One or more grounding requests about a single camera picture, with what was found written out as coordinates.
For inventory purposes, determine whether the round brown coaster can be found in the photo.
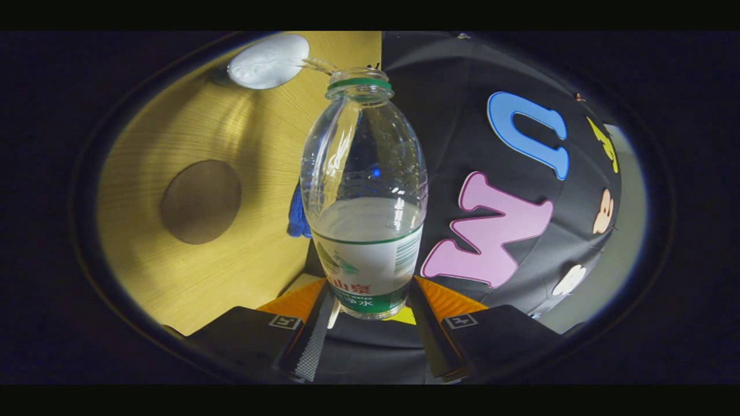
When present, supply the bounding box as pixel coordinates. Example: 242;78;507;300
160;159;242;245

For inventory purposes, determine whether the clear plastic water bottle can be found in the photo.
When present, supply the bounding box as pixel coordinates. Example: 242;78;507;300
299;66;429;321

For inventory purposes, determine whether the blue folded towel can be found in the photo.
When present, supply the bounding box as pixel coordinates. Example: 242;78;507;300
287;182;313;239

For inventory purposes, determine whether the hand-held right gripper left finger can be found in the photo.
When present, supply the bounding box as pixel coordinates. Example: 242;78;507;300
188;277;342;383

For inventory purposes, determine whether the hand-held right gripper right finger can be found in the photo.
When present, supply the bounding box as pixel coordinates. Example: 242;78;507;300
408;275;564;383

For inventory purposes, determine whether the black backdrop cloth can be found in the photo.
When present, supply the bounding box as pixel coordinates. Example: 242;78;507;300
304;32;624;385

